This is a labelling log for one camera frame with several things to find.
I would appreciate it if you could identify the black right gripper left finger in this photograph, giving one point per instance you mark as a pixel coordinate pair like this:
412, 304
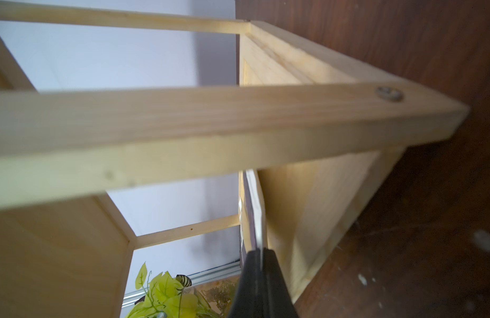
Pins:
248, 298

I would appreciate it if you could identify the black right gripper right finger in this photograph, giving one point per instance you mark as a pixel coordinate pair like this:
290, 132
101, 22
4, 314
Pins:
276, 298

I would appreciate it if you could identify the light wooden two-tier shelf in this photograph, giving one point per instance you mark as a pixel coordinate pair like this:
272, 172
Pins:
321, 129

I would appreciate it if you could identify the amber transparent plastic vase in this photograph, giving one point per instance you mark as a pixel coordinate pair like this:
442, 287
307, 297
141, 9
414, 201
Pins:
215, 299

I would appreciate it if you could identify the artificial green leafy plant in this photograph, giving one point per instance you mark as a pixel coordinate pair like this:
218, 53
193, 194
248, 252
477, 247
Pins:
165, 296

